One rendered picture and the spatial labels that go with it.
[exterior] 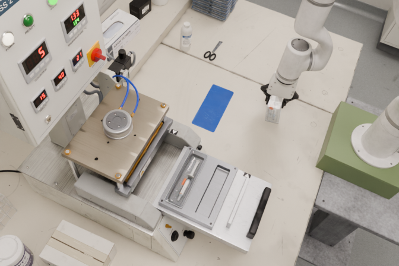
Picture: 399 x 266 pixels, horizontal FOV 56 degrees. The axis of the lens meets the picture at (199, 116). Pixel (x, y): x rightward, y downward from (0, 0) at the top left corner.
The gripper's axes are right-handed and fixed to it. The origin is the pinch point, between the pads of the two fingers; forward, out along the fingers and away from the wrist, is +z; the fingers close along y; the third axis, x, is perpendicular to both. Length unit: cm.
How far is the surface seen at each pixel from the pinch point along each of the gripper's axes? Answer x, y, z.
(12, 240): 78, 67, -8
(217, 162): 43.2, 17.1, -17.6
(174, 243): 65, 24, 0
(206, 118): 11.6, 25.3, 7.1
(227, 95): -2.7, 19.5, 7.2
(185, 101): 5.7, 35.5, 7.3
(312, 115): -3.2, -17.3, 7.1
